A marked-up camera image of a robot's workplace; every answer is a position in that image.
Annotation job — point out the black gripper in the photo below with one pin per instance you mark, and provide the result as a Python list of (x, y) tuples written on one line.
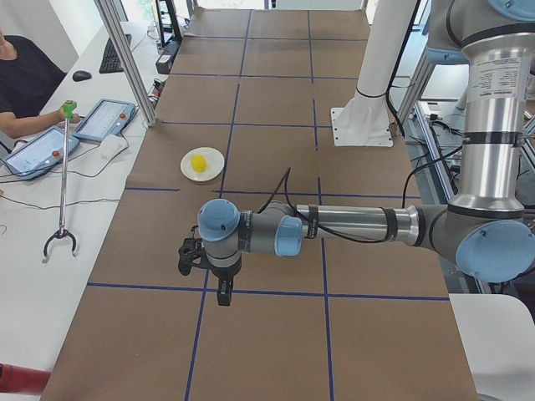
[(224, 274)]

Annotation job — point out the yellow lemon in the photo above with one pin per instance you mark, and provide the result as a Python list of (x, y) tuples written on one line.
[(198, 163)]

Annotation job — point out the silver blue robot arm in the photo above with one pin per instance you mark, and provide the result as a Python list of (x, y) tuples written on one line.
[(480, 229)]

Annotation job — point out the white round plate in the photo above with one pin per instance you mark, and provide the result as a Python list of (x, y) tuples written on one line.
[(215, 161)]

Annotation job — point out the white cloth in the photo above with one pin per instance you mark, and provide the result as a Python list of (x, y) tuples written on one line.
[(111, 146)]

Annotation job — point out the blue teach pendant tablet far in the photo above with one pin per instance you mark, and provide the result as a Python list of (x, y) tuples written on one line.
[(107, 117)]

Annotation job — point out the blue teach pendant tablet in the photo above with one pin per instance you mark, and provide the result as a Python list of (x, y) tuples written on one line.
[(107, 117), (41, 154)]

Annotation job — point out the blue teach pendant tablet near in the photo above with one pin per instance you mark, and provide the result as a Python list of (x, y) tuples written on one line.
[(41, 154)]

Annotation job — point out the red object at corner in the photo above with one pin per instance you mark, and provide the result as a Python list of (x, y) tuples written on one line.
[(21, 380)]

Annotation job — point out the silver green reacher grabber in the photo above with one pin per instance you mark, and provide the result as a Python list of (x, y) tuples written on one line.
[(68, 111)]

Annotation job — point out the black keyboard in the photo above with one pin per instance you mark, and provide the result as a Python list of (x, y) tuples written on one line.
[(110, 62)]

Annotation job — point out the black computer mouse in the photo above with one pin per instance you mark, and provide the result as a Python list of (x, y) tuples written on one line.
[(81, 75)]

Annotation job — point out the person in black shirt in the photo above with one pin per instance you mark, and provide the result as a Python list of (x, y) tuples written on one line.
[(28, 80)]

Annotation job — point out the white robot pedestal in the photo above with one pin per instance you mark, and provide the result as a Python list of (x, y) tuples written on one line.
[(364, 120)]

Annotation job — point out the aluminium frame post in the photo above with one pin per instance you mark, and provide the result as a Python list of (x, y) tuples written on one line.
[(112, 24)]

